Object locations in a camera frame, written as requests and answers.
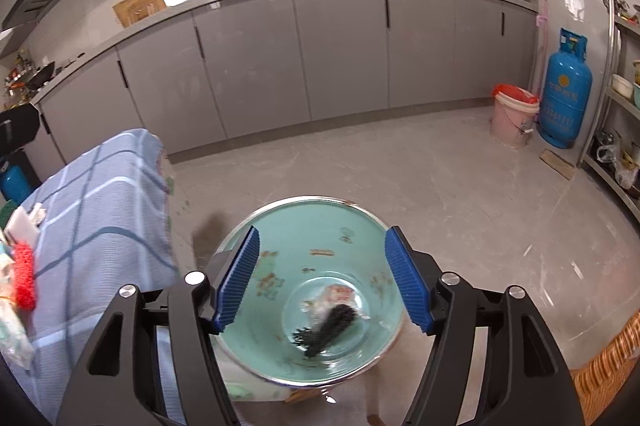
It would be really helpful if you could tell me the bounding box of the black brush trash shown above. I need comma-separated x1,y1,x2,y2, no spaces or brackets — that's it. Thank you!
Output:
292,304,358,359

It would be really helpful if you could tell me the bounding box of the red mesh net bag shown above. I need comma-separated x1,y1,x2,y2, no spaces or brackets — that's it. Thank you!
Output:
13,242,37,312

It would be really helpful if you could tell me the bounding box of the white sponge block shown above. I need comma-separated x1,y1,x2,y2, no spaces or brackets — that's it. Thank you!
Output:
3,204,46,250

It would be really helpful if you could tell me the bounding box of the teal enamel trash basin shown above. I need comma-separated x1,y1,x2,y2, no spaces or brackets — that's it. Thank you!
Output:
213,196,405,388

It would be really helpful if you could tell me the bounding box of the grey kitchen cabinet run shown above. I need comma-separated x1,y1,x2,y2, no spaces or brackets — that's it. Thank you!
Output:
26,0,537,178

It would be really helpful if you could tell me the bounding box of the black wok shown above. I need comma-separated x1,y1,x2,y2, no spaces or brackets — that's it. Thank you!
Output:
26,61,55,91

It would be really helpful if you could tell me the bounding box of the blue gas cylinder left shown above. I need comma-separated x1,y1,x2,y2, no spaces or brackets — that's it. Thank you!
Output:
0,158,32,205

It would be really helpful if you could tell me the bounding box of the blue gas cylinder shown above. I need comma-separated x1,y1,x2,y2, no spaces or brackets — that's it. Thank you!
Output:
538,28,592,149
0,158,32,205

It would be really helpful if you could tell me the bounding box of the blue checked table cloth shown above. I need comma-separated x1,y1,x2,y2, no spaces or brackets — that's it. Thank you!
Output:
9,128,178,422

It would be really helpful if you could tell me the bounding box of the wooden cutting board left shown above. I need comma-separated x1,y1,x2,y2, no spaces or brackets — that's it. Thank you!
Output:
113,0,167,28

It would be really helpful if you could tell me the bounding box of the pink bucket red liner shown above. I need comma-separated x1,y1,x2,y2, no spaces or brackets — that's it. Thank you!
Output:
490,84,540,150

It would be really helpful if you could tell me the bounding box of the wicker chair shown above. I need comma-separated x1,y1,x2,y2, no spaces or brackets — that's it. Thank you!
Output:
570,311,639,425

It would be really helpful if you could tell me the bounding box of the blue gas cylinder right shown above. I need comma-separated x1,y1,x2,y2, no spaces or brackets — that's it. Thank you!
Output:
538,28,592,149

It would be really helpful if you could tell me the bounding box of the steel shelf rack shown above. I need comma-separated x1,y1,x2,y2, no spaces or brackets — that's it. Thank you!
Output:
578,0,639,217

